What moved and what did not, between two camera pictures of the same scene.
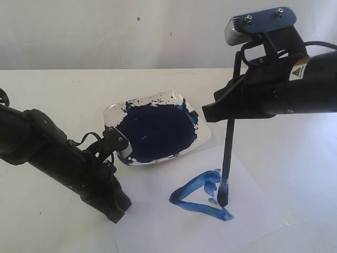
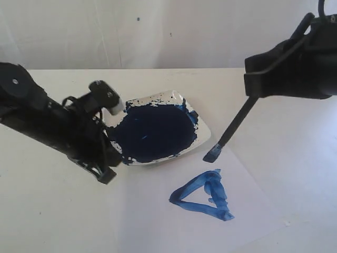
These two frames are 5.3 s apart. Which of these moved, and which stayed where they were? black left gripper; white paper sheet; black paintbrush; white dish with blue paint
Moved: black left gripper; black paintbrush
Stayed: white paper sheet; white dish with blue paint
